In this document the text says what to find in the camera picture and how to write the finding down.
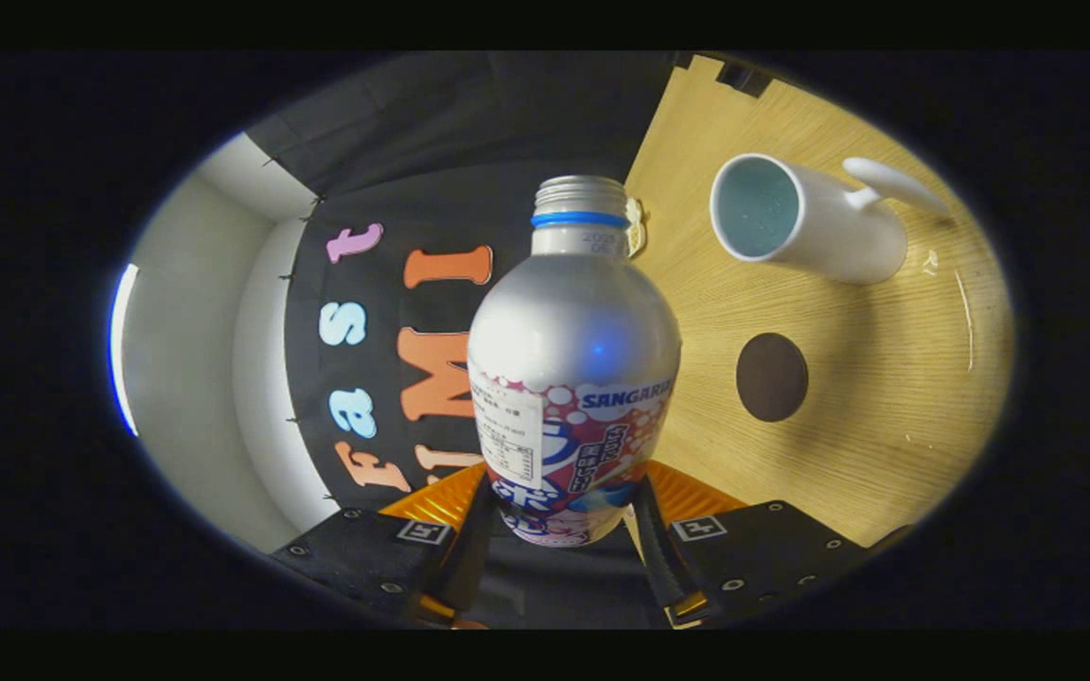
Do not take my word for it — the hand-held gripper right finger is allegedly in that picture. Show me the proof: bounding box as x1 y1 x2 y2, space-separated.
633 461 872 627

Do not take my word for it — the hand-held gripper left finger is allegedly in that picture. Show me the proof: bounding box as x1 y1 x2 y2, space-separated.
271 461 499 627

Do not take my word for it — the dark brown round coaster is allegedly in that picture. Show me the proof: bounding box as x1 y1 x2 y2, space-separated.
736 332 810 423

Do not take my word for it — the white cup blue inside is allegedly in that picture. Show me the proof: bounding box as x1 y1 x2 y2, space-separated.
709 153 953 287

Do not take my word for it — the small black block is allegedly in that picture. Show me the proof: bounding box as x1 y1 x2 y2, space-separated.
715 59 775 98

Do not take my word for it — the black backdrop cloth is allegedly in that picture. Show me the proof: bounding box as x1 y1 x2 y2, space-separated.
244 52 697 630

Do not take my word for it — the wooden table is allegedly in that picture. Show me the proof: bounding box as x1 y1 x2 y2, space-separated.
623 55 1016 550

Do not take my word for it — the silver juice bottle printed label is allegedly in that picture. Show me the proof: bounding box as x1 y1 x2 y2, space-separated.
466 175 682 548

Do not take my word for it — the ceiling light panel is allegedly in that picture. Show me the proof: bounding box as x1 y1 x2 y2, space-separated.
110 263 141 438

